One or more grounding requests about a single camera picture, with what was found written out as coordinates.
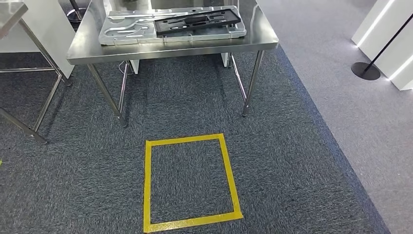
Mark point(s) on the white lit display plinth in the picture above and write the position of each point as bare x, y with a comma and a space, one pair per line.
387, 42

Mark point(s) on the stainless steel side table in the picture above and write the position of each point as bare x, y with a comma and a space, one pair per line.
9, 16

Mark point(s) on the chrome stanchion with round base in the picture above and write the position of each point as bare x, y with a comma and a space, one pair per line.
75, 14

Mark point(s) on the aluminium machined plate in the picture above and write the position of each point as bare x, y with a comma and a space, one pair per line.
129, 34

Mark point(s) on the stainless steel workbench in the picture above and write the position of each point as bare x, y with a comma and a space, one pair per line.
161, 51

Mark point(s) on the white cabinet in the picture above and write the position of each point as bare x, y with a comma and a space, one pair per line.
48, 25

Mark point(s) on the black stanchion with round base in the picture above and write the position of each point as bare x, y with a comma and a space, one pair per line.
364, 71

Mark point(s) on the black plastic plate frame part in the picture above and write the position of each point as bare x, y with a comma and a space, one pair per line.
197, 22

